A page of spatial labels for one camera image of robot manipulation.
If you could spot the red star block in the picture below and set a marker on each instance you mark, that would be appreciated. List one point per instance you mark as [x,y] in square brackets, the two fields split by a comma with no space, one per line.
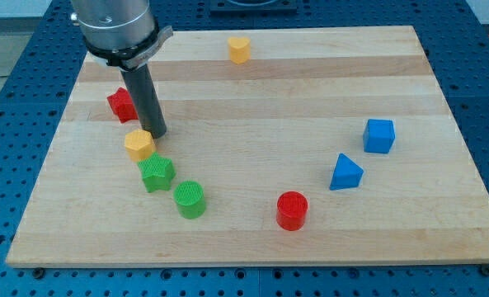
[122,106]

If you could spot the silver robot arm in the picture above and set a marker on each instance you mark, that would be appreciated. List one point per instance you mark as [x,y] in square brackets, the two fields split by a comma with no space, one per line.
[121,33]

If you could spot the green star block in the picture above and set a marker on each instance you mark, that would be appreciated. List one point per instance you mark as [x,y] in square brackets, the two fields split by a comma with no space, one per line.
[157,173]

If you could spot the wooden board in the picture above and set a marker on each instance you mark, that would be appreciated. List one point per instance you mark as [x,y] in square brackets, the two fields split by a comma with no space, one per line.
[250,132]

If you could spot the green cylinder block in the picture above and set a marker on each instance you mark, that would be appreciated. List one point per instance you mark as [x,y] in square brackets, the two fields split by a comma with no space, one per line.
[189,199]

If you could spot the red cylinder block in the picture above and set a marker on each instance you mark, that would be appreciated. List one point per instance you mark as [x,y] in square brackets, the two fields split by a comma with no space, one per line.
[292,208]

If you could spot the yellow heart block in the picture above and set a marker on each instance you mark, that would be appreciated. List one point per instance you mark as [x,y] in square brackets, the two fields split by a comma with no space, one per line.
[239,49]

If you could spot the yellow hexagon block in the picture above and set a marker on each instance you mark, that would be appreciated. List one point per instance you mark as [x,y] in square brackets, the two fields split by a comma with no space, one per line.
[139,145]

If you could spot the blue triangle block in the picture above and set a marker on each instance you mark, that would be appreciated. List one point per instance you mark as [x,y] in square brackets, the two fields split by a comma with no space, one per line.
[346,174]

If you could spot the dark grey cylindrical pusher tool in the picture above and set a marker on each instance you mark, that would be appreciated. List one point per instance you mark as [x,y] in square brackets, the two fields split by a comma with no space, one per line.
[139,84]

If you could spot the blue cube block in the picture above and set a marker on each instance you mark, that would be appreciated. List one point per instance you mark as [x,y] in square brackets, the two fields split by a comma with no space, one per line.
[378,136]

